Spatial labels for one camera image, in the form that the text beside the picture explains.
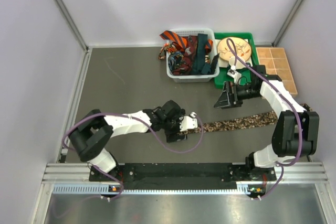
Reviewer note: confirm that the beige floral plate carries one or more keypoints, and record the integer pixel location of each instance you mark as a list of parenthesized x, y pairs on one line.
[(243, 48)]

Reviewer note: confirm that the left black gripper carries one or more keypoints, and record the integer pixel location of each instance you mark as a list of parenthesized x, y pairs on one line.
[(170, 135)]

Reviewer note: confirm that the dark green white mug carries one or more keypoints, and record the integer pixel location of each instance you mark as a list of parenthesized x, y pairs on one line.
[(239, 64)]

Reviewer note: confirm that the wooden compartment box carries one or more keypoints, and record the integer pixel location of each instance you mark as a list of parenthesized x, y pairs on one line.
[(276, 62)]

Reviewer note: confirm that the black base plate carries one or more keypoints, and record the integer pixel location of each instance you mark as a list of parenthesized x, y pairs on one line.
[(179, 176)]

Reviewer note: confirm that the brown floral tie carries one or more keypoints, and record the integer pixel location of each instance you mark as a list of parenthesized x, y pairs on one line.
[(248, 122)]

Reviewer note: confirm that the blue patterned tie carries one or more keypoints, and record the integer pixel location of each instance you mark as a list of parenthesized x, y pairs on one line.
[(174, 60)]

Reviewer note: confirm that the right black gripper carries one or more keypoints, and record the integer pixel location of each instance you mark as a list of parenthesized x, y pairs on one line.
[(226, 100)]

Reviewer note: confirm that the aluminium frame rail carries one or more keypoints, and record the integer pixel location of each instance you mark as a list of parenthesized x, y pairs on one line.
[(74, 179)]

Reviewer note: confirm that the dark teal tie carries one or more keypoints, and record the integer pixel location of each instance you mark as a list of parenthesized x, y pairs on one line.
[(200, 66)]

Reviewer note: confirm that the orange floral dark tie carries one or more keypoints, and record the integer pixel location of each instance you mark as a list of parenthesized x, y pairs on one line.
[(168, 48)]

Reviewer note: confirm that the dark red patterned tie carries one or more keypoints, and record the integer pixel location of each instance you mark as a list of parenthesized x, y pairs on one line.
[(186, 64)]

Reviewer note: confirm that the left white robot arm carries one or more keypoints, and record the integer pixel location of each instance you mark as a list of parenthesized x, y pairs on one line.
[(90, 136)]

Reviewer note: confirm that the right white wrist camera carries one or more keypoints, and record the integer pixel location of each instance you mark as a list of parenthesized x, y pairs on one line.
[(234, 74)]

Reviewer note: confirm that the white plastic basket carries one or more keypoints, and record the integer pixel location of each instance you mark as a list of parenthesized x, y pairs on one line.
[(195, 78)]

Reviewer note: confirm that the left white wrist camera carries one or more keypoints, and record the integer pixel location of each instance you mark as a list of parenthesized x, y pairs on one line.
[(188, 123)]

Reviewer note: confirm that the orange navy striped tie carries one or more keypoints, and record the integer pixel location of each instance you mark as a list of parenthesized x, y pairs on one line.
[(181, 41)]

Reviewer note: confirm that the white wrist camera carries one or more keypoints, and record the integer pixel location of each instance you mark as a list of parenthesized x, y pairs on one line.
[(188, 123), (234, 74)]

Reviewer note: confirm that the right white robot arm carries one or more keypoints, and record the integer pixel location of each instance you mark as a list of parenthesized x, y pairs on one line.
[(296, 130)]

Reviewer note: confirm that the green plastic tray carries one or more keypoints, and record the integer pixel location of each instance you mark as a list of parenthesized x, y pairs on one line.
[(222, 77)]

